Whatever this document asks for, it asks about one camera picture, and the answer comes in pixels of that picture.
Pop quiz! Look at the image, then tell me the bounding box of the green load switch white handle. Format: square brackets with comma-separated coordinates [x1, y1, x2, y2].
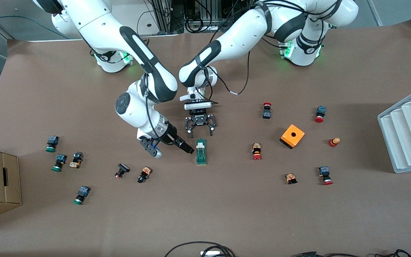
[196, 138, 208, 166]

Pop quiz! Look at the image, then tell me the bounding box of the black rectangular button red contact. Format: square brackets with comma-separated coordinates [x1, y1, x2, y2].
[115, 163, 131, 180]

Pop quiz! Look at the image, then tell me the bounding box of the green mushroom push button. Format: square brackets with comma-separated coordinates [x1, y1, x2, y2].
[45, 135, 60, 153]
[51, 154, 67, 172]
[73, 186, 91, 206]

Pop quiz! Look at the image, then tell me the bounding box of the red mushroom button blue contact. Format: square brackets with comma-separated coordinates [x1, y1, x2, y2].
[318, 166, 334, 186]
[314, 106, 327, 123]

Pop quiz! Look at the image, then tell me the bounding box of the white ribbed plastic tray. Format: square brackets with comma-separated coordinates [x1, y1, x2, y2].
[377, 85, 411, 174]

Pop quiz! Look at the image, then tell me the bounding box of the black cable with white tag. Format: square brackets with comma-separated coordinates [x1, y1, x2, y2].
[213, 50, 251, 96]

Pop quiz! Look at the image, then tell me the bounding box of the orange button enclosure box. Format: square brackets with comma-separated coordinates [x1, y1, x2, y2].
[280, 124, 305, 149]

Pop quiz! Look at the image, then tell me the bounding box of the black cable loop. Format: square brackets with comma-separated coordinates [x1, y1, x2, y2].
[164, 242, 236, 257]

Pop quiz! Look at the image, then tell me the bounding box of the aluminium rack with cables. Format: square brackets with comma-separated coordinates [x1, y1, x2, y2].
[148, 0, 252, 34]

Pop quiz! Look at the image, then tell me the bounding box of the thin green cable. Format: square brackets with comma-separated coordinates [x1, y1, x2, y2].
[0, 15, 71, 39]

